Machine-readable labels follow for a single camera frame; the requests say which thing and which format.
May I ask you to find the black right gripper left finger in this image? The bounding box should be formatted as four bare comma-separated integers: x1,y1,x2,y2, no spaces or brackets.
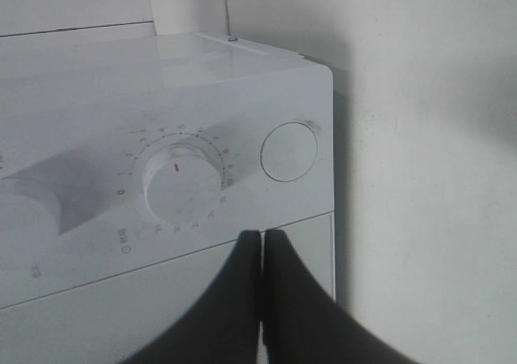
124,230,262,363

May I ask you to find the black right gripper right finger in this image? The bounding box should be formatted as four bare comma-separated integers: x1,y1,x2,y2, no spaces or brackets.
263,229,408,363

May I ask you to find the white microwave door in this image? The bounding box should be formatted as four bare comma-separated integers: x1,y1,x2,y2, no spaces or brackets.
0,213,336,364

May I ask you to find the white microwave knob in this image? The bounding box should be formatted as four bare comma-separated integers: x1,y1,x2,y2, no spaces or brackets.
142,142,225,225
1,156,103,271

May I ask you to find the round white door button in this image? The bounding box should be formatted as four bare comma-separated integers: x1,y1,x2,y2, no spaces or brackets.
260,122,318,182

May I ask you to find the white microwave oven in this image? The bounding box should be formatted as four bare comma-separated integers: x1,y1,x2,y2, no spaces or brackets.
0,31,335,311

